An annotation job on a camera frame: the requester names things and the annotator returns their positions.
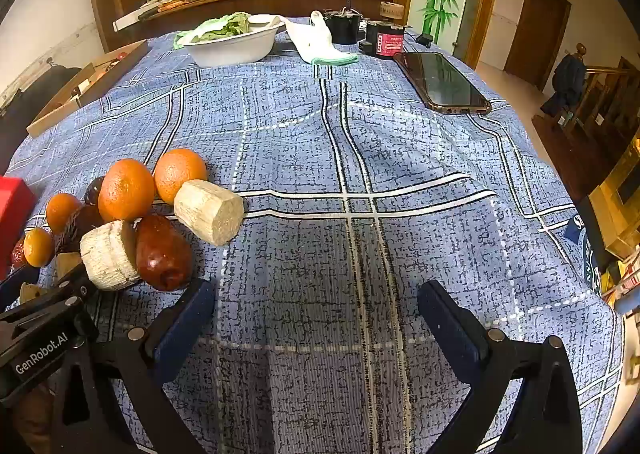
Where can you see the cardboard box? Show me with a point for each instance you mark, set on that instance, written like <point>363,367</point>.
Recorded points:
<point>75,94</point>

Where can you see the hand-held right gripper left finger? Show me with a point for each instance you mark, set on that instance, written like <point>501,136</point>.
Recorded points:
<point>185,321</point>

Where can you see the black jar with red label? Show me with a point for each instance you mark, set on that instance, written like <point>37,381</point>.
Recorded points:
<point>386,42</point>

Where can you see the smartphone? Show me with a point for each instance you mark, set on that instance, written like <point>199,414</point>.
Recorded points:
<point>442,79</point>

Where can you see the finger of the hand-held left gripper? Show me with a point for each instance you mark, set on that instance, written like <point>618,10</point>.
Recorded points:
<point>67,280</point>

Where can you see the black pot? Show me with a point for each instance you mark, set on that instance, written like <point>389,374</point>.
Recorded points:
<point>342,27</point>

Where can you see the blue plaid tablecloth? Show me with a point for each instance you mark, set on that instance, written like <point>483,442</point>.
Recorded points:
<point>320,159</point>

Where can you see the yellow fruit chunk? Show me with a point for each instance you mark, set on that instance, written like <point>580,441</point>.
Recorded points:
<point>66,261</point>
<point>30,293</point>

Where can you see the white bowl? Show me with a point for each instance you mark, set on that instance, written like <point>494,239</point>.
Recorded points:
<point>230,49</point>

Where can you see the wooden door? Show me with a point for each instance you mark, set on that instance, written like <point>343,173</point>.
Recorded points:
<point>537,29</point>

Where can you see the black charger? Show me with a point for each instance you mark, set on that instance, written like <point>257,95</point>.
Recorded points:
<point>426,40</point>

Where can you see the dark round chestnut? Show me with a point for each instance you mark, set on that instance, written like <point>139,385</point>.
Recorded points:
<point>93,191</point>

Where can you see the wooden counter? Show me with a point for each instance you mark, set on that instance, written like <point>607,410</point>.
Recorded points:
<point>280,2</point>

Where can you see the stacked yellow boxes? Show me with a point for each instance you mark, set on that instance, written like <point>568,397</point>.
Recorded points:
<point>617,214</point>

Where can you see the white cloth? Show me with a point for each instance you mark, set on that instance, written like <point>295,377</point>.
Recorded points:
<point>320,42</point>

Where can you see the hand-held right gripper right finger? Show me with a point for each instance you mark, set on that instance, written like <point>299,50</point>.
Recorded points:
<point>450,329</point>

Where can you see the small red fruit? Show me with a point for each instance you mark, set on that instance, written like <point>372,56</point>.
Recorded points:
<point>17,254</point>

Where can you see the red tray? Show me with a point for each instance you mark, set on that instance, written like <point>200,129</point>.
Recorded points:
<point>12,214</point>

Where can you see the small orange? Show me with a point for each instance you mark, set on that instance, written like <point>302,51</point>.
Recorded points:
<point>62,211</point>
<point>37,246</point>

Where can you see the green lettuce leaves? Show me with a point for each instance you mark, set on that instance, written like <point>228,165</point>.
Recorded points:
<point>220,27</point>

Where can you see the dark brown jujube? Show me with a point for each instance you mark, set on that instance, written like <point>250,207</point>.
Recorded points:
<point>82,224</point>

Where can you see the dark jacket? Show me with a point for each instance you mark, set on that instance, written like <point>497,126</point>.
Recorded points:
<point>565,82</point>

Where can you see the wooden stair railing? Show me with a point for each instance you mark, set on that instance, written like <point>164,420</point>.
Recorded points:
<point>610,94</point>

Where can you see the large dark red jujube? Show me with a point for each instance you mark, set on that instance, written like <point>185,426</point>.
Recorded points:
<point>162,254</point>

